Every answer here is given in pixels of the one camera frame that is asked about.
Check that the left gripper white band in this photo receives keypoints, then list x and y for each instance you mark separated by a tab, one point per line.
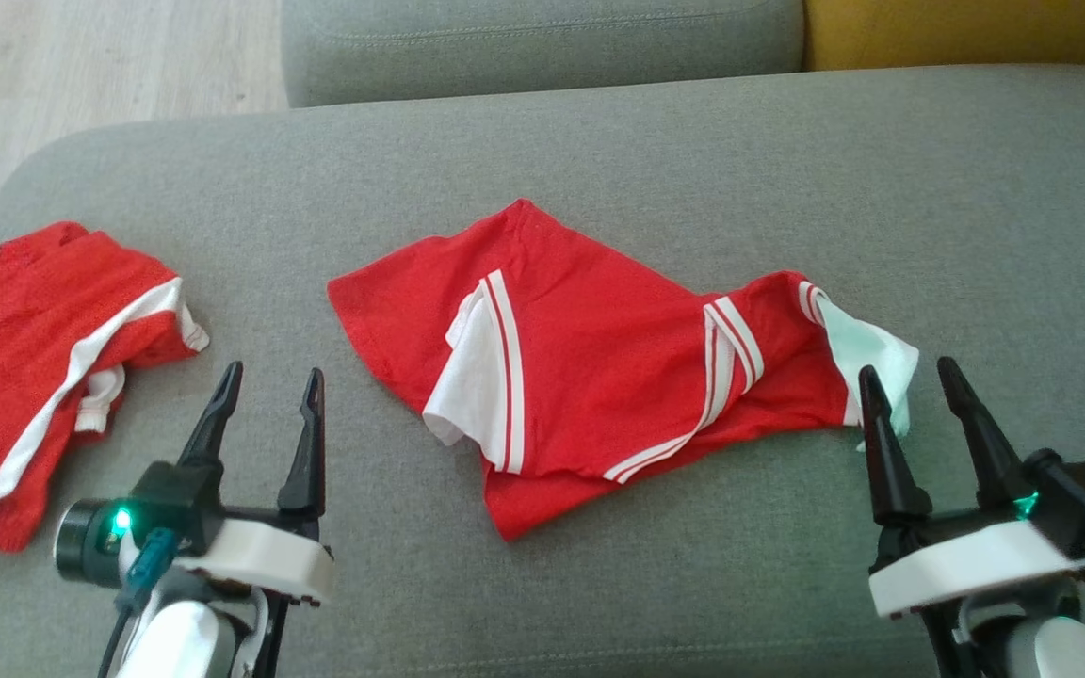
260	556

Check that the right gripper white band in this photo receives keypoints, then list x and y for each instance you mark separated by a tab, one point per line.
966	565

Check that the red shorts with white band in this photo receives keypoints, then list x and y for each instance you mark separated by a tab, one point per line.
15	320

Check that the red jersey with white stripes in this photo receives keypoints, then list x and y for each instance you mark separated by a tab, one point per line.
599	358

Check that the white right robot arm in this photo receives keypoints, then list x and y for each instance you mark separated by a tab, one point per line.
1051	654

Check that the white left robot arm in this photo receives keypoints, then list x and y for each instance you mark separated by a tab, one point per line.
175	640

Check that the yellow sofa cushion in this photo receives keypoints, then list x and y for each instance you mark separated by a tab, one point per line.
957	28

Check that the grey fabric sofa seat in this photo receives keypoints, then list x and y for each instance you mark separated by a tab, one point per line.
599	141

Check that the grey sofa back cushion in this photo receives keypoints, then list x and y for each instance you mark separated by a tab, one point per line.
542	47

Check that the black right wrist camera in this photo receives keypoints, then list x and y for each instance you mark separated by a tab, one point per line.
1084	494

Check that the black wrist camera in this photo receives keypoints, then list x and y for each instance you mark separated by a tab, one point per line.
1084	494
81	546

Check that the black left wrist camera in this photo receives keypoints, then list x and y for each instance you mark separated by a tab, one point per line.
81	546

